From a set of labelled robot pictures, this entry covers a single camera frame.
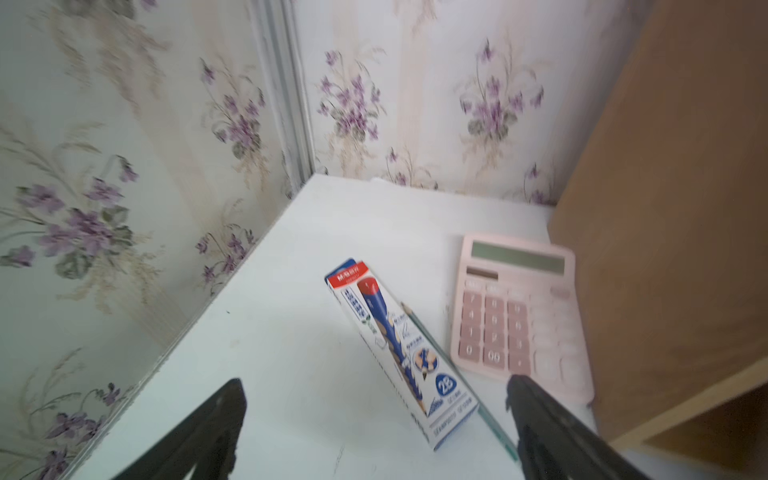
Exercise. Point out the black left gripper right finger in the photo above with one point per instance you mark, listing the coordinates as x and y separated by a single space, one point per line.
554 444

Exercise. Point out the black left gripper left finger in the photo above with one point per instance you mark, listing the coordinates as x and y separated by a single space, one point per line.
202 446

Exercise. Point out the blue white pencil box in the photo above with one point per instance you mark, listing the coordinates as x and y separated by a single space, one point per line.
437 398

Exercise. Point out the pink calculator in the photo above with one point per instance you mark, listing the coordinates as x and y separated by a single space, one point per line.
516 312

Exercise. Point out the wooden shelf unit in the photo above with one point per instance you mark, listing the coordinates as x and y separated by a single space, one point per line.
666 212

